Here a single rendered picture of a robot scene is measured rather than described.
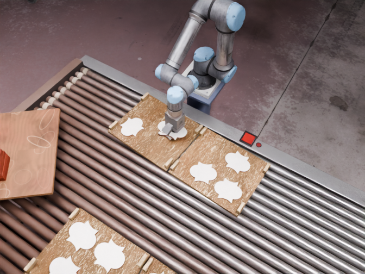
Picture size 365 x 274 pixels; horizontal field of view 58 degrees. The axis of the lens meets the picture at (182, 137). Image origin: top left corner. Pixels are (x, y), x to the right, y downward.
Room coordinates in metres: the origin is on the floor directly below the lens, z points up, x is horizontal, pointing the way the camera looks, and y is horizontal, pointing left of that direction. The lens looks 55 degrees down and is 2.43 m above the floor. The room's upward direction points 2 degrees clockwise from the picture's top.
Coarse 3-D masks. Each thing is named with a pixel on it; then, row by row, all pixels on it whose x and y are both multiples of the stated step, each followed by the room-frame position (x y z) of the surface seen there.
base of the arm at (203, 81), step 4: (192, 72) 1.51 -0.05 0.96; (196, 76) 1.47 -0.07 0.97; (200, 76) 1.46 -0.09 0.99; (204, 76) 1.46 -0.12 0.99; (208, 76) 1.47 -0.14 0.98; (200, 80) 1.45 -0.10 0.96; (204, 80) 1.45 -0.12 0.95; (208, 80) 1.46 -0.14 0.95; (212, 80) 1.49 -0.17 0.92; (200, 84) 1.44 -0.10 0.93; (204, 84) 1.45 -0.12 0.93; (208, 84) 1.45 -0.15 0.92
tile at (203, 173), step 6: (192, 168) 0.84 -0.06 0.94; (198, 168) 0.84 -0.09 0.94; (204, 168) 0.84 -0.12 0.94; (210, 168) 0.84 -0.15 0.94; (192, 174) 0.80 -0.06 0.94; (198, 174) 0.81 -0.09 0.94; (204, 174) 0.81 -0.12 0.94; (210, 174) 0.81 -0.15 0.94; (216, 174) 0.81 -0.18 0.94; (198, 180) 0.77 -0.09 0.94; (204, 180) 0.77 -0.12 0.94; (210, 180) 0.77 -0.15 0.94
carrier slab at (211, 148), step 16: (192, 144) 0.99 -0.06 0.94; (208, 144) 1.00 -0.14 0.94; (224, 144) 1.00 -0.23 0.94; (192, 160) 0.89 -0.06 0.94; (208, 160) 0.89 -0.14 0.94; (224, 160) 0.90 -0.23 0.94; (256, 160) 0.91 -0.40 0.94; (176, 176) 0.79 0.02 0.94; (224, 176) 0.80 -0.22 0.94; (240, 176) 0.81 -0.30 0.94; (256, 176) 0.81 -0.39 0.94; (208, 192) 0.71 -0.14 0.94; (224, 208) 0.63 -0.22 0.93
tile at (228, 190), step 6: (228, 180) 0.78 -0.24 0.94; (216, 186) 0.74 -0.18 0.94; (222, 186) 0.74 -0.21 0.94; (228, 186) 0.74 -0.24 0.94; (234, 186) 0.74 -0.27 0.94; (216, 192) 0.71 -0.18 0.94; (222, 192) 0.71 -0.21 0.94; (228, 192) 0.71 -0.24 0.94; (234, 192) 0.71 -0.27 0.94; (240, 192) 0.71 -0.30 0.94; (228, 198) 0.68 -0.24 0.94; (234, 198) 0.68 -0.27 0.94
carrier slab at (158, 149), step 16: (128, 112) 1.19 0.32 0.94; (144, 112) 1.20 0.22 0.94; (160, 112) 1.20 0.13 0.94; (144, 128) 1.08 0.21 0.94; (192, 128) 1.10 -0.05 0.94; (128, 144) 0.97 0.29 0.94; (144, 144) 0.98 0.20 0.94; (160, 144) 0.98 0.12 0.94; (176, 144) 0.99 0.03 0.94; (160, 160) 0.88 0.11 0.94
